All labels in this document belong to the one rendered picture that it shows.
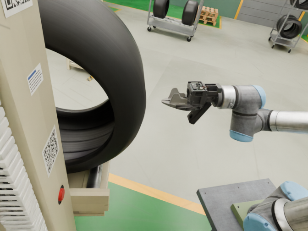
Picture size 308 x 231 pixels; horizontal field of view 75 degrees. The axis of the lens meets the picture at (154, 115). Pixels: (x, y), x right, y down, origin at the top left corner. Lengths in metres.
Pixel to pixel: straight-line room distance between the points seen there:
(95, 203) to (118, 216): 0.99
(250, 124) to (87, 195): 0.62
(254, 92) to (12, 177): 0.73
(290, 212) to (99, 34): 0.80
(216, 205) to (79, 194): 0.74
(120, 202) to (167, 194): 0.41
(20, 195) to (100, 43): 0.32
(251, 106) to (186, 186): 1.28
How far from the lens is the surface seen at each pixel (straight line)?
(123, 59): 0.50
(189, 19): 5.73
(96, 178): 0.76
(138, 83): 0.53
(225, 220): 1.17
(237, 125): 0.83
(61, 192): 0.56
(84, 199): 0.71
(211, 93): 0.74
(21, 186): 0.38
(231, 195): 1.27
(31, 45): 0.34
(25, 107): 0.33
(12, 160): 0.34
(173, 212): 1.78
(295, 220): 0.86
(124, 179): 1.87
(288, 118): 0.90
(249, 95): 0.79
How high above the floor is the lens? 1.55
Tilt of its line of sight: 37 degrees down
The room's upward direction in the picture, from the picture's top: 12 degrees clockwise
